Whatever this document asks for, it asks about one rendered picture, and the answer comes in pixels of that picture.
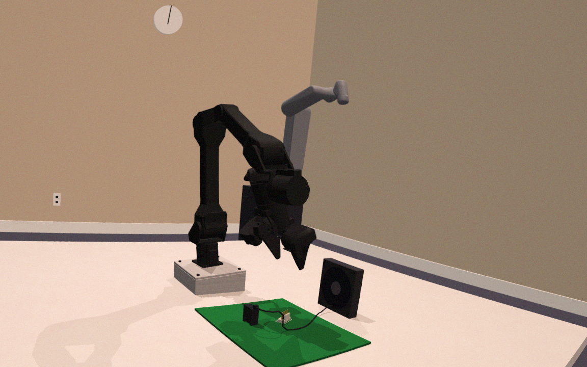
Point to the green circuit board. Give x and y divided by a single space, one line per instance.
272 345

